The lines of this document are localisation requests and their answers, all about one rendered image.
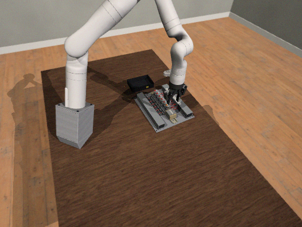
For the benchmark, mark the plug-in relay with orange button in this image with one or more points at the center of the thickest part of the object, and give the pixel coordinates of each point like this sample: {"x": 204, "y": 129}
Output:
{"x": 167, "y": 107}

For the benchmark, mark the black parts tray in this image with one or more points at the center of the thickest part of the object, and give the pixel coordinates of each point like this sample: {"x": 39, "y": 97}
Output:
{"x": 140, "y": 83}

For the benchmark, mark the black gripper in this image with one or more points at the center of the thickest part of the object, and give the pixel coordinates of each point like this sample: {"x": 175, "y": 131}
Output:
{"x": 172, "y": 90}

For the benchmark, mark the grey relay panel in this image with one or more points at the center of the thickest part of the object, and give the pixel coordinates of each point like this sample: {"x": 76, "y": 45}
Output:
{"x": 158, "y": 116}

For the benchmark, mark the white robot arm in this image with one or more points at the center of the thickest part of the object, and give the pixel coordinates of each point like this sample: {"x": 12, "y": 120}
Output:
{"x": 110, "y": 13}

